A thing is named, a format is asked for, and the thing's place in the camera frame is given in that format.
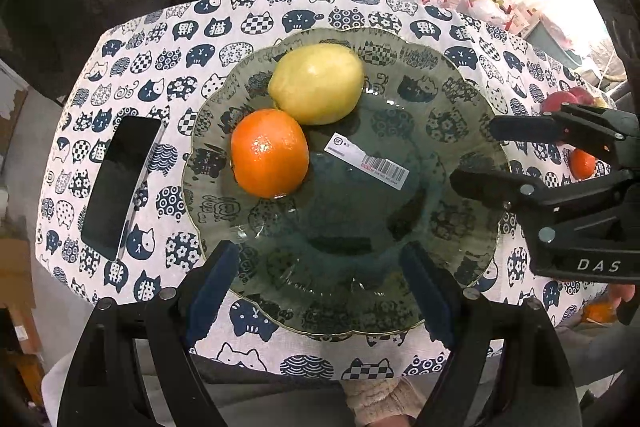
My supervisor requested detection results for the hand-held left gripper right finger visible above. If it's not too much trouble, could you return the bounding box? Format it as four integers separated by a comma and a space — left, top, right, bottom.
399, 241, 583, 427

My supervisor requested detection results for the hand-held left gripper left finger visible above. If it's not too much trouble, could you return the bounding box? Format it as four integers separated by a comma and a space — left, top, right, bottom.
57, 239, 241, 427

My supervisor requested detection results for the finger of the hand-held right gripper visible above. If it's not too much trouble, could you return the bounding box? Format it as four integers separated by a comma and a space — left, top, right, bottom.
450, 167, 640, 224
489, 103, 640, 168

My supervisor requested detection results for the red apple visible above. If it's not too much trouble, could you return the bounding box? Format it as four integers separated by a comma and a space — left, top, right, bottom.
541, 91, 581, 115
570, 86, 598, 106

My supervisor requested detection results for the scalloped clear glass plate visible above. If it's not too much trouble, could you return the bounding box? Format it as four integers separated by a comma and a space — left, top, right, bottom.
181, 27, 511, 335

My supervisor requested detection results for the person's right hand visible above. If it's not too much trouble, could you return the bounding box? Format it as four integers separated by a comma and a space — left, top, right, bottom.
606, 283, 640, 308

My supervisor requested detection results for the pink plastic bag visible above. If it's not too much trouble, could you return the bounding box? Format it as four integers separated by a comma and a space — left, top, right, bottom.
537, 9, 581, 40

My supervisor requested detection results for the beige knitted cloth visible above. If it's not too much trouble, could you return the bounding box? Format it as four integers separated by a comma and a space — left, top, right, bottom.
340, 377, 426, 427

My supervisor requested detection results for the person's grey clothing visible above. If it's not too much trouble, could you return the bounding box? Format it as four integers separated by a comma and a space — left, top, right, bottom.
200, 354, 348, 427

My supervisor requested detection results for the white and red carton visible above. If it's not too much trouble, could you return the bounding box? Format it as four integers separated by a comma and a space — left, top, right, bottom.
505, 2, 541, 35

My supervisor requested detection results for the black smartphone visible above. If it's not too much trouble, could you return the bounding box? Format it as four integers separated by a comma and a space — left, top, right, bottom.
80, 115, 163, 260

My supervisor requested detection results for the white barcode label sticker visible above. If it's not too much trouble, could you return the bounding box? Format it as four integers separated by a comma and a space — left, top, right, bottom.
324, 133, 410, 190

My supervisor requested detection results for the large orange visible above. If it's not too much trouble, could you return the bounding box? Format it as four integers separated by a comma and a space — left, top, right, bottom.
231, 108, 310, 199

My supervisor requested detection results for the cardboard box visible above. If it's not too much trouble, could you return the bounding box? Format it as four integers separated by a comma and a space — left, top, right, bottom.
0, 237, 41, 358

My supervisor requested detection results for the yellow-green apple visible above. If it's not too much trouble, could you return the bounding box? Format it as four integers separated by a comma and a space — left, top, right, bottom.
267, 43, 365, 126

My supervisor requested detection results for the cat print tablecloth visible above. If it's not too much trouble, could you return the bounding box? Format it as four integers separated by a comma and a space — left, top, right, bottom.
35, 0, 601, 383

